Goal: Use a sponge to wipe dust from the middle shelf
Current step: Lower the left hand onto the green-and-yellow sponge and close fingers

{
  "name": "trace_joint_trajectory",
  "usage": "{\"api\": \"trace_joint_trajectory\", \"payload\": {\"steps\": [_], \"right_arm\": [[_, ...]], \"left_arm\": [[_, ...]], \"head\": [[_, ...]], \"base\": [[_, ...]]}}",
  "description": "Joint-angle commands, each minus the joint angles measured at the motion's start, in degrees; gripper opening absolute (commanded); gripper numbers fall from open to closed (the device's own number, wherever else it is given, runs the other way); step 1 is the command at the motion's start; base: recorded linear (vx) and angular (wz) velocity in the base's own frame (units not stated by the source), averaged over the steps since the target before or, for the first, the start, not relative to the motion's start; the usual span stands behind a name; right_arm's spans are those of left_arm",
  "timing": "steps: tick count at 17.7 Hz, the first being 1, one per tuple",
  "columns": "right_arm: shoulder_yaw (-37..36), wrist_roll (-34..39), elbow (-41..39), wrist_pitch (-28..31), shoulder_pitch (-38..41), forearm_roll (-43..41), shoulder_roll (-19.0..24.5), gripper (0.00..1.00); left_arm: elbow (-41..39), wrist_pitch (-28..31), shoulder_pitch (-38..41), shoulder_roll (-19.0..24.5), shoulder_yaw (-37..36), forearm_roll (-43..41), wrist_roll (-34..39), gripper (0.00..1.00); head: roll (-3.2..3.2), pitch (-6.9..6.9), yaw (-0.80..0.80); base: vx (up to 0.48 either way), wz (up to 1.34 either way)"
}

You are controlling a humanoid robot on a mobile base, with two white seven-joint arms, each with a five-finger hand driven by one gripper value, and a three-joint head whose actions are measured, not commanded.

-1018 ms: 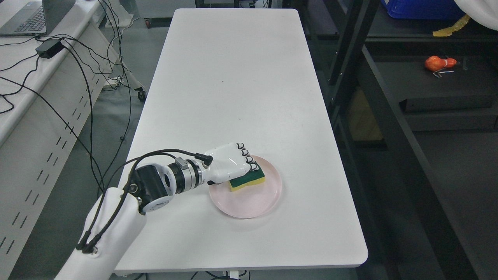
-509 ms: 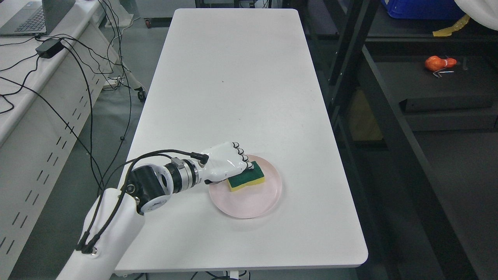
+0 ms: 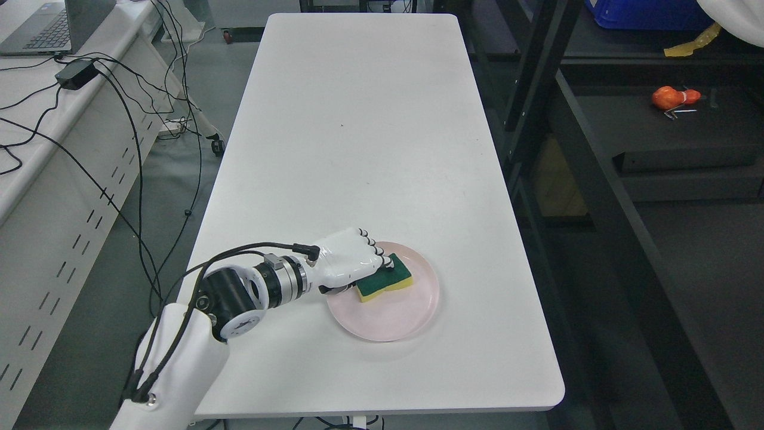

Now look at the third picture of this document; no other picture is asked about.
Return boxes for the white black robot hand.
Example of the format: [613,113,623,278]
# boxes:
[306,228,395,294]

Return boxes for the green yellow sponge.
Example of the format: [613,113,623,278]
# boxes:
[356,253,413,303]

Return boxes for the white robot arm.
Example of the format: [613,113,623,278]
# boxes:
[111,254,312,429]

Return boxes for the black metal shelf rack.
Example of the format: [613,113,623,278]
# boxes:
[458,1,762,429]

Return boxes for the orange toy on shelf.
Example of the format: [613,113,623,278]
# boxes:
[651,85,702,110]

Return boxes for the pink round plate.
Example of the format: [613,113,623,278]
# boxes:
[327,242,441,342]

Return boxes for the white side desk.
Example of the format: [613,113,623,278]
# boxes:
[1,1,180,429]

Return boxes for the black power adapter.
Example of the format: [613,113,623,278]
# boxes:
[54,58,99,91]

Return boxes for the grey laptop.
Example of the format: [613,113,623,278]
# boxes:
[1,1,116,56]

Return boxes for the blue plastic bin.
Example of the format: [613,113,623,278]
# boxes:
[584,1,714,32]

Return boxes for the yellow tape piece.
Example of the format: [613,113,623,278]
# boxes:
[663,22,722,58]

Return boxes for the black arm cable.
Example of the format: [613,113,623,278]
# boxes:
[122,241,321,404]

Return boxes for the black power cable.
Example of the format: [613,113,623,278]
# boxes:
[0,57,165,305]

